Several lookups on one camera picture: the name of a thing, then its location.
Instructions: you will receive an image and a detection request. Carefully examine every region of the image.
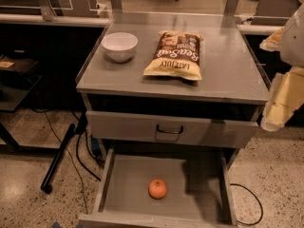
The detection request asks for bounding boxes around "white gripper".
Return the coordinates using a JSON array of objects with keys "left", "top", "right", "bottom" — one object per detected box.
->
[{"left": 259, "top": 17, "right": 304, "bottom": 132}]

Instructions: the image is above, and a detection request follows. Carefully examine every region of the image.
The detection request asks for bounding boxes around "orange fruit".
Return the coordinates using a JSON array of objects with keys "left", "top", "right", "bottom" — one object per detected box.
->
[{"left": 148, "top": 179, "right": 167, "bottom": 200}]

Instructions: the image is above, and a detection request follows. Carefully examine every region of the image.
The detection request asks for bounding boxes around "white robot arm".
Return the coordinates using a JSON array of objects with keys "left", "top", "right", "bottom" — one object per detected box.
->
[{"left": 259, "top": 5, "right": 304, "bottom": 132}]

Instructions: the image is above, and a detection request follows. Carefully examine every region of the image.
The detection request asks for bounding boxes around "grey metal drawer cabinet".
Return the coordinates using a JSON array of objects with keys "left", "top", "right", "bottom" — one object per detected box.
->
[{"left": 77, "top": 12, "right": 269, "bottom": 163}]

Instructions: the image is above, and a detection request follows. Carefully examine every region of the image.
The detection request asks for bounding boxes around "closed grey top drawer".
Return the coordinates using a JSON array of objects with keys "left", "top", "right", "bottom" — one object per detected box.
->
[{"left": 86, "top": 111, "right": 257, "bottom": 148}]

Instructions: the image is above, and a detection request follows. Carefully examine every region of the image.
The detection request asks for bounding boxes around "open grey middle drawer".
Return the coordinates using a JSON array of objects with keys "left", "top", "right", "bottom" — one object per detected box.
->
[{"left": 79, "top": 148, "right": 238, "bottom": 228}]

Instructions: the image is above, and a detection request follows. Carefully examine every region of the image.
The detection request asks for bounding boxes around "yellow brown chips bag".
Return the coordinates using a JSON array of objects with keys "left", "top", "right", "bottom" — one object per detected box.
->
[{"left": 143, "top": 30, "right": 202, "bottom": 81}]

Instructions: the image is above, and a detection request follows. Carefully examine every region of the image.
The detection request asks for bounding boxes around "white ceramic bowl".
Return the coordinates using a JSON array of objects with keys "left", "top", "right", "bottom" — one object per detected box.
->
[{"left": 102, "top": 32, "right": 138, "bottom": 63}]

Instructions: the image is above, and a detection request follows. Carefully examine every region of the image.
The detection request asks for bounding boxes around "black stand leg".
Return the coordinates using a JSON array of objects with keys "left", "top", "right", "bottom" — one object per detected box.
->
[{"left": 40, "top": 123, "right": 75, "bottom": 194}]

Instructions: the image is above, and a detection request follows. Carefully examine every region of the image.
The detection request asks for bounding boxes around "dark side table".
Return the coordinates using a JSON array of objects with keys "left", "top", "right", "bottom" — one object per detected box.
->
[{"left": 0, "top": 49, "right": 43, "bottom": 152}]

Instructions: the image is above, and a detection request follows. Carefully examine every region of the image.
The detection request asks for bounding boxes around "black drawer handle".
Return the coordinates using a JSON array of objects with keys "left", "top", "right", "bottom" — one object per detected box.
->
[{"left": 156, "top": 124, "right": 184, "bottom": 135}]

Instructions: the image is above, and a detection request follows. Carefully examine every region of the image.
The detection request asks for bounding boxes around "black floor cable right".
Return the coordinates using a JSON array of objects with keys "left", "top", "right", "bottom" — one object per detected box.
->
[{"left": 230, "top": 182, "right": 264, "bottom": 226}]

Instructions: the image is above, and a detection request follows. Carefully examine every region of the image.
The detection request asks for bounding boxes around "black floor cable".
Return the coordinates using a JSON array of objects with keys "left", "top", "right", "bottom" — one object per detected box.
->
[
  {"left": 230, "top": 182, "right": 264, "bottom": 226},
  {"left": 31, "top": 107, "right": 105, "bottom": 214}
]

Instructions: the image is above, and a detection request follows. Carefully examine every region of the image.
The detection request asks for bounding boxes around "black floor cable left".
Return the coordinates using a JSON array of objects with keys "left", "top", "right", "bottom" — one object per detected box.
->
[{"left": 31, "top": 107, "right": 105, "bottom": 214}]

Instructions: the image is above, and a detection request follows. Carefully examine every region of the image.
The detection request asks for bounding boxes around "white horizontal rail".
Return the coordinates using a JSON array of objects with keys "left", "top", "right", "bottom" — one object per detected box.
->
[{"left": 0, "top": 14, "right": 110, "bottom": 28}]

